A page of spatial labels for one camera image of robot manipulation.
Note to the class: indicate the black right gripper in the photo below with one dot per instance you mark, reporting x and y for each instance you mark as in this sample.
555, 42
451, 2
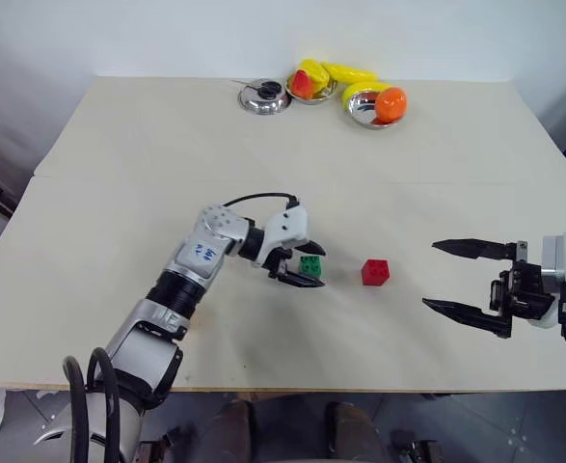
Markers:
523, 289

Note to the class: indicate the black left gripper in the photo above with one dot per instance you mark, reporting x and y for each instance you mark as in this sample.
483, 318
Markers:
280, 263

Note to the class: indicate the green toy cube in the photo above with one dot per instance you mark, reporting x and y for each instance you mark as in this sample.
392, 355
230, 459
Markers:
310, 266

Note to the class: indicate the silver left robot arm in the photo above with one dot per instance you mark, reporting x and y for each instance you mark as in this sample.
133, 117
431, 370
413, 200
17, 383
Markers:
196, 251

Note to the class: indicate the red toy cube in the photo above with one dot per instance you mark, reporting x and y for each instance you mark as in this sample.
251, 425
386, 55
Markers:
375, 273

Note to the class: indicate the shiny steel bowl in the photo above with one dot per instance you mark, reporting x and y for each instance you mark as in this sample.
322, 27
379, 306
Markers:
363, 112

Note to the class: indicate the steel bowl with black knob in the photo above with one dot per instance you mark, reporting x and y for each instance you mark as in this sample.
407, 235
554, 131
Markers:
263, 100

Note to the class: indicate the steel bowl with toy fruit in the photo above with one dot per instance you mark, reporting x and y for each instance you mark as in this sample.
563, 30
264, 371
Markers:
322, 94

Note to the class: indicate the dark brown rounded shape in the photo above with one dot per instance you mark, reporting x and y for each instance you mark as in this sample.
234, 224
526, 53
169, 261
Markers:
234, 431
350, 434

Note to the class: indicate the black clamp under table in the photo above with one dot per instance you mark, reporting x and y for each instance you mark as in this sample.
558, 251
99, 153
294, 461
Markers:
415, 448

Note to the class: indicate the red toy strawberry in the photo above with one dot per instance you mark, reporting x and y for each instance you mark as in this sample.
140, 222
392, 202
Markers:
302, 85

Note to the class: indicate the orange toy fruit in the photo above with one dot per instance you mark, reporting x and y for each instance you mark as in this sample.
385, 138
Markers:
391, 104

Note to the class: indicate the yellow toy banana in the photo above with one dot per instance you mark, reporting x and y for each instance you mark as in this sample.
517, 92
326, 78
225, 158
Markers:
359, 88
350, 72

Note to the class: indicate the yellow toy pepper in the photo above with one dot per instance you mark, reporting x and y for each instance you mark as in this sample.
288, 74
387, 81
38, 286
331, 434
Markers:
315, 71

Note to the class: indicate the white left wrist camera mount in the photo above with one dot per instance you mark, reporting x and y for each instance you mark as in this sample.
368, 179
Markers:
287, 226

